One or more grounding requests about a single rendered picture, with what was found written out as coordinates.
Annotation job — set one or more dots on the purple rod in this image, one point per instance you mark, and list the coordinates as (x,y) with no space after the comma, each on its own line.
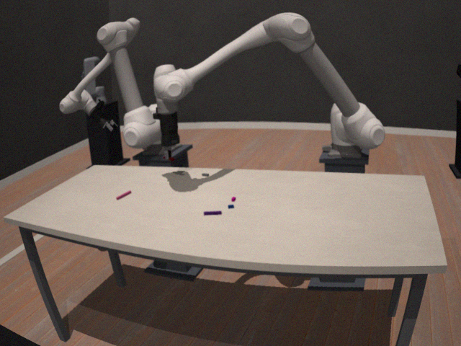
(208,213)

